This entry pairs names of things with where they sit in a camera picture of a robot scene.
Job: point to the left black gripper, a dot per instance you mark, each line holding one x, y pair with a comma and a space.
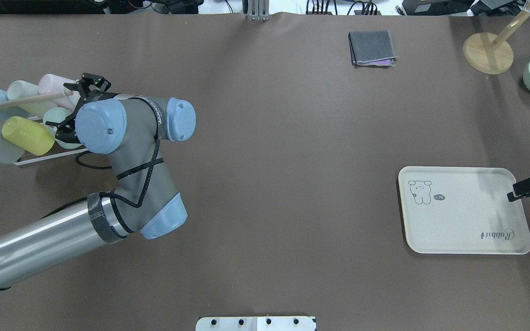
68, 127

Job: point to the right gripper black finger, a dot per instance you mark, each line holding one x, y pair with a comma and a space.
520, 190

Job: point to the mint green cup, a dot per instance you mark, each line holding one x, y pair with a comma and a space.
58, 114

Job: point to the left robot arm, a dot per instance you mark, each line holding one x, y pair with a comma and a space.
128, 129

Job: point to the pink cup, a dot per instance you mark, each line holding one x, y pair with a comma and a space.
50, 83

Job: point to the yellow cup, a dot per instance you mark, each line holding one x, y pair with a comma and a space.
29, 135

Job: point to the cream white cup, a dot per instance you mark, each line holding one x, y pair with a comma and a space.
22, 89

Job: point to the cream rabbit tray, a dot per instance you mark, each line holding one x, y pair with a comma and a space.
461, 210

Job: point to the wooden glass stand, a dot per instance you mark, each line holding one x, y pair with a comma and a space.
490, 53

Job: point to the folded grey cloth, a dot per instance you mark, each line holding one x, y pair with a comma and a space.
372, 48

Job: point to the white wire cup rack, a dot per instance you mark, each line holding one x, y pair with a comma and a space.
35, 158

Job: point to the aluminium frame post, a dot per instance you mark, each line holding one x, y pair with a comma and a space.
256, 10

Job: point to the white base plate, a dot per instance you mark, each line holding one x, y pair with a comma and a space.
257, 323

